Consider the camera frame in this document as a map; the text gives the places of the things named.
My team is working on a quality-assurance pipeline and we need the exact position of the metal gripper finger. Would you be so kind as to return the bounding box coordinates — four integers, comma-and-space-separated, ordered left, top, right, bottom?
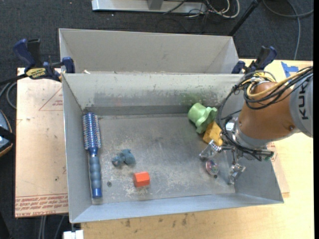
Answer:
227, 163, 247, 185
198, 139, 222, 159

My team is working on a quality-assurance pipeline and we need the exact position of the yellow sponge piece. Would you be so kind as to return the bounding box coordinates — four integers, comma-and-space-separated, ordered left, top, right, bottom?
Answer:
202, 120, 224, 147

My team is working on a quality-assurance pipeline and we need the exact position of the clear round glass thing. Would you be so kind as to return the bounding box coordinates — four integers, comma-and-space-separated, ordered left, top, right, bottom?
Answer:
205, 158, 221, 177

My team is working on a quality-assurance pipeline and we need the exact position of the light green plastic toy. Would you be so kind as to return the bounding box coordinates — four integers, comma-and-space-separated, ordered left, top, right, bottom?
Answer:
187, 102, 218, 134

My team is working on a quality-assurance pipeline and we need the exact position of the grey metal bin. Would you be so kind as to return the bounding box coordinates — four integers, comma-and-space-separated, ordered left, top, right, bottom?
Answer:
58, 28, 285, 224

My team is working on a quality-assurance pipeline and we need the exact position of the orange block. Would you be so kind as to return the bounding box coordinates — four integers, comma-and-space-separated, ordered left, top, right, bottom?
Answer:
133, 171, 151, 189

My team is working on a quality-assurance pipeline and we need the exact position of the blue-grey toy animal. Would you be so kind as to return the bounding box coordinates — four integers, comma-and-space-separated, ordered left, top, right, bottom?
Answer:
111, 148, 137, 168

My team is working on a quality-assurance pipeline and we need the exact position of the blue round hairbrush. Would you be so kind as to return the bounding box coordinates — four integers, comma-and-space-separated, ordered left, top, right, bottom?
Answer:
82, 112, 104, 200

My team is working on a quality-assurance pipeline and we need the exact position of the brown cardboard board red print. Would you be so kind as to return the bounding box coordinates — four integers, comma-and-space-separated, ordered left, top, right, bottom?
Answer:
14, 67, 291, 219

